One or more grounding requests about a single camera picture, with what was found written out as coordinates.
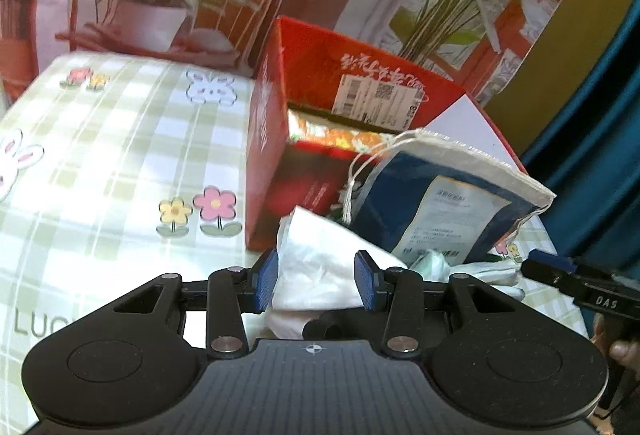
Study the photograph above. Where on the white and green packet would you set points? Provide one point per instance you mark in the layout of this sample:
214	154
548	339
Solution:
432	265

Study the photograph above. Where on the black rolled item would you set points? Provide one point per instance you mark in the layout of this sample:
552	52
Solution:
325	327

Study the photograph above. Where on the checkered flower print tablecloth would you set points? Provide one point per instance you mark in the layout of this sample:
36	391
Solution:
100	165

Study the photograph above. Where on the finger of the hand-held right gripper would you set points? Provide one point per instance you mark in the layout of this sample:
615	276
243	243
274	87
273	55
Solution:
545	274
550	259

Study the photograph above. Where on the person's right hand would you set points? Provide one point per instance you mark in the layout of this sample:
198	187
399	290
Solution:
626	350

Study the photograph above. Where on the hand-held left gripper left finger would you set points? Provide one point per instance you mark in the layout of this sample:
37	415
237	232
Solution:
265	280

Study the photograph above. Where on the white plastic bag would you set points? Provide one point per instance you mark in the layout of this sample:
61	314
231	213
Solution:
320	265

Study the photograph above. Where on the red cardboard box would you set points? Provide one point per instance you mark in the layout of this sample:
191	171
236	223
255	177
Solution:
262	140

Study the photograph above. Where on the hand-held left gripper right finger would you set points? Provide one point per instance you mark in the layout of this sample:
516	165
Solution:
365	280

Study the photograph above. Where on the teal curtain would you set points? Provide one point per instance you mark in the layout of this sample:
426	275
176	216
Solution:
600	140

